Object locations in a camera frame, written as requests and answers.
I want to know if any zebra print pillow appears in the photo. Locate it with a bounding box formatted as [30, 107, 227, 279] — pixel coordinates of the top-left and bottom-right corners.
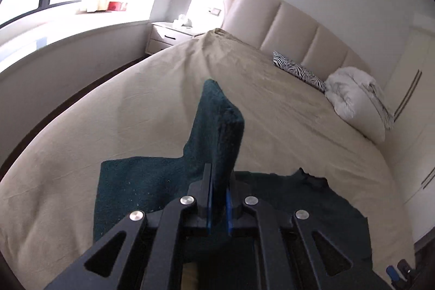
[272, 51, 327, 93]

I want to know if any beige padded headboard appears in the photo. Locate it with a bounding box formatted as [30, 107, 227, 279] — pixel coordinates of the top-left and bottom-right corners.
[221, 0, 388, 90]

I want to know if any white tissue pack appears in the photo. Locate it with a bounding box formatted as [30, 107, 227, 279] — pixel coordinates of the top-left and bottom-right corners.
[173, 14, 193, 27]

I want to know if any white duvet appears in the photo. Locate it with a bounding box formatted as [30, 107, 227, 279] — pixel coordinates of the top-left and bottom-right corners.
[324, 67, 376, 121]

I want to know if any white pillow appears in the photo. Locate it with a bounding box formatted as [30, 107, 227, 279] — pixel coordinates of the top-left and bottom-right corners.
[343, 89, 387, 145]

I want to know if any teal knit sweater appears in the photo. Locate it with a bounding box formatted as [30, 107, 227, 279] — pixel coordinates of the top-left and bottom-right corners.
[93, 79, 374, 290]

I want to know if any bed with beige sheet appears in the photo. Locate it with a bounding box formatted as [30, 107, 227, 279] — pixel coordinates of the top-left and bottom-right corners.
[0, 28, 417, 290]

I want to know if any white nightstand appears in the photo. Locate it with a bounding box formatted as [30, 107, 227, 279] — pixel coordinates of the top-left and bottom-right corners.
[147, 21, 206, 55]

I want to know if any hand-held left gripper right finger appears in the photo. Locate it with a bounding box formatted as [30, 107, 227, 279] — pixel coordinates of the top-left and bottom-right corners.
[225, 171, 392, 290]

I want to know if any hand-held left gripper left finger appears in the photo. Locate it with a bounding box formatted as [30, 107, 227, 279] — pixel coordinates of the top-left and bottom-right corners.
[44, 164, 213, 290]

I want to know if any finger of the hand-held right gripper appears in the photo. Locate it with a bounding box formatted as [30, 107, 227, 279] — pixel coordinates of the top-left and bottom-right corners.
[397, 259, 414, 279]
[386, 265, 401, 283]

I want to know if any white wardrobe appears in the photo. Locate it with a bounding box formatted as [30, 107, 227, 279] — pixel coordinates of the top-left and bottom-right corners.
[384, 14, 435, 243]

